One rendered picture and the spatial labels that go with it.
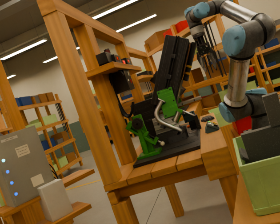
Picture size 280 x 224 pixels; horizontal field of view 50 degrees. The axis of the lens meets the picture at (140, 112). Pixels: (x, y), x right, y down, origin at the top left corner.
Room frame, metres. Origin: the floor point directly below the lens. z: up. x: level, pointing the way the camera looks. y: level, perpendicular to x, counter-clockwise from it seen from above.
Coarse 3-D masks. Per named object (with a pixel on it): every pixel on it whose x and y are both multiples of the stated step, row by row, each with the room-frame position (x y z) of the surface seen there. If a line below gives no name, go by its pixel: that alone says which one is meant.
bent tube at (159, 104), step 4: (160, 100) 2.13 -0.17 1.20; (160, 104) 2.12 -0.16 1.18; (156, 108) 2.12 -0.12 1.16; (156, 112) 2.12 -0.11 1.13; (156, 116) 2.11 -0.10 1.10; (156, 120) 2.12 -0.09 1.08; (160, 120) 2.10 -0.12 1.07; (164, 124) 2.09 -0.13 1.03; (168, 124) 2.08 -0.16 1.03; (172, 128) 2.07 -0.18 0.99; (176, 128) 2.06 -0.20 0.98; (180, 128) 2.06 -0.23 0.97; (180, 132) 2.06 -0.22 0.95
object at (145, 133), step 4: (128, 124) 1.91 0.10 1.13; (128, 128) 1.91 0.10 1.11; (132, 128) 1.92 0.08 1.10; (132, 132) 1.91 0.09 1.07; (136, 132) 1.90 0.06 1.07; (144, 132) 1.90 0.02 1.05; (148, 132) 1.91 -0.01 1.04; (144, 136) 1.90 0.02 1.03; (152, 136) 1.91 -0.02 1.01; (156, 136) 1.92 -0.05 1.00; (148, 140) 1.89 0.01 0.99; (152, 140) 1.90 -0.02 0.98; (156, 140) 1.89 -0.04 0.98
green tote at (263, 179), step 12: (240, 144) 1.30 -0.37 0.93; (276, 156) 0.89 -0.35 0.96; (240, 168) 0.92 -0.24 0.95; (252, 168) 0.91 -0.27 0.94; (264, 168) 0.90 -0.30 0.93; (276, 168) 0.89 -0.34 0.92; (252, 180) 0.91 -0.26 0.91; (264, 180) 0.90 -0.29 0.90; (276, 180) 0.90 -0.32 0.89; (252, 192) 0.92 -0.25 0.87; (264, 192) 0.90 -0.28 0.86; (276, 192) 0.90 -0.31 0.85; (252, 204) 0.96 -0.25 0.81; (264, 204) 0.91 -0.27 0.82; (276, 204) 0.90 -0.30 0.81
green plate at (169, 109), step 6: (162, 90) 2.17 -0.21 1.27; (168, 90) 2.16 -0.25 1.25; (162, 96) 2.16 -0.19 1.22; (168, 96) 2.15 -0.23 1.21; (174, 96) 2.14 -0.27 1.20; (168, 102) 2.14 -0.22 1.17; (174, 102) 2.13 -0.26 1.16; (162, 108) 2.15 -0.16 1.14; (168, 108) 2.14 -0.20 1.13; (174, 108) 2.12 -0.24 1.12; (168, 114) 2.13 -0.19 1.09; (174, 114) 2.12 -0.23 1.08
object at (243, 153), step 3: (240, 150) 1.09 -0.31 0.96; (243, 150) 1.10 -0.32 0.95; (240, 153) 1.08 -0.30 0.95; (243, 153) 1.08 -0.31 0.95; (246, 153) 1.09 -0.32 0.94; (240, 156) 1.07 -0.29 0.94; (243, 156) 1.06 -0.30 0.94; (246, 156) 1.07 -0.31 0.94; (243, 159) 1.06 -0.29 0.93; (246, 159) 1.06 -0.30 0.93; (249, 162) 1.06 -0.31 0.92
